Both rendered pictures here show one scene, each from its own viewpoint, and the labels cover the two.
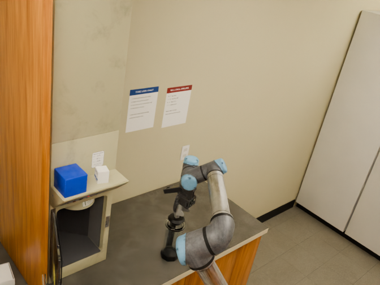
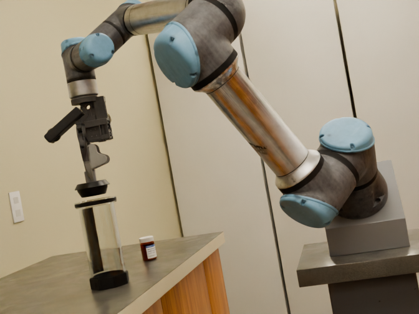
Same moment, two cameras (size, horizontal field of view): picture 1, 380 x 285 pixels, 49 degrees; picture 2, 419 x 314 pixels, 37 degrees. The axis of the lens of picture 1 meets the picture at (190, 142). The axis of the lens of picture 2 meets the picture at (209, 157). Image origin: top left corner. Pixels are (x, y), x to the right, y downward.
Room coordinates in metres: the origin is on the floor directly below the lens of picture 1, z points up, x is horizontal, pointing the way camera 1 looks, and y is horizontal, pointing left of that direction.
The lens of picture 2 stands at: (0.22, 0.51, 1.24)
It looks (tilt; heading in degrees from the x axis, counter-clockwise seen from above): 0 degrees down; 331
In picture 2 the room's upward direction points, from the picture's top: 10 degrees counter-clockwise
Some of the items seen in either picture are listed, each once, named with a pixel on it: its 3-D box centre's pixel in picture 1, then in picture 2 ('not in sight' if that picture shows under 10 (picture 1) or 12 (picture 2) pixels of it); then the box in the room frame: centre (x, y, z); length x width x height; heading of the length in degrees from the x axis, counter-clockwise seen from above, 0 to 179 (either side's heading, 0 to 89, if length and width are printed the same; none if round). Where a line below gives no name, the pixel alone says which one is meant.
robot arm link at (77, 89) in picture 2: not in sight; (83, 90); (1.78, -0.02, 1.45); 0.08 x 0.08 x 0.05
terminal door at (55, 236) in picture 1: (55, 270); not in sight; (1.29, 0.46, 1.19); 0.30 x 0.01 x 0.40; 25
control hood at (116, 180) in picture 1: (90, 192); not in sight; (1.51, 0.39, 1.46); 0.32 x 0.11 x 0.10; 137
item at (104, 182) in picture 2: (176, 216); (91, 182); (1.79, -0.01, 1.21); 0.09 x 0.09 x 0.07
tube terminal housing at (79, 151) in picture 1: (69, 195); not in sight; (1.63, 0.52, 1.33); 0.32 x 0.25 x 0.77; 137
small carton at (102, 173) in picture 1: (101, 174); not in sight; (1.54, 0.36, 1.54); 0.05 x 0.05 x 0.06; 32
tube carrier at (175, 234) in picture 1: (172, 238); (102, 240); (1.79, -0.01, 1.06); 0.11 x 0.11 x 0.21
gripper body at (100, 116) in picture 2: (185, 194); (91, 121); (1.77, -0.03, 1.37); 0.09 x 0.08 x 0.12; 62
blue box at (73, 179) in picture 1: (70, 180); not in sight; (1.44, 0.46, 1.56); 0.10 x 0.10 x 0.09; 47
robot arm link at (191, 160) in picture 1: (190, 167); (78, 60); (1.77, -0.02, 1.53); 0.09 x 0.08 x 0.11; 3
